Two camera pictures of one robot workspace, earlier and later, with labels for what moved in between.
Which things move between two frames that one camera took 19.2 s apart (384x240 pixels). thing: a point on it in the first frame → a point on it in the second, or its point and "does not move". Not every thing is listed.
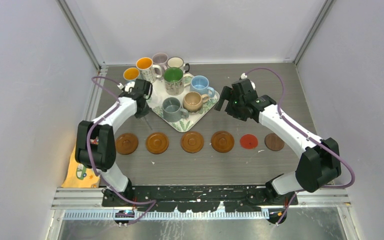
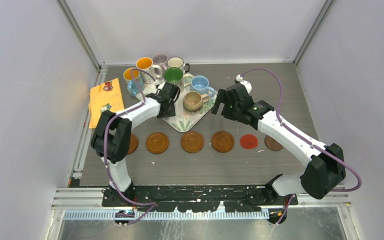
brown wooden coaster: x=222 y=141 does not move
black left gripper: x=141 y=114 → x=171 y=113
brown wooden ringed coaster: x=192 y=142 does not move
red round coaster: x=249 y=141 does not move
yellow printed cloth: x=78 y=176 → x=107 y=96
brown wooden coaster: x=157 y=143 does not move
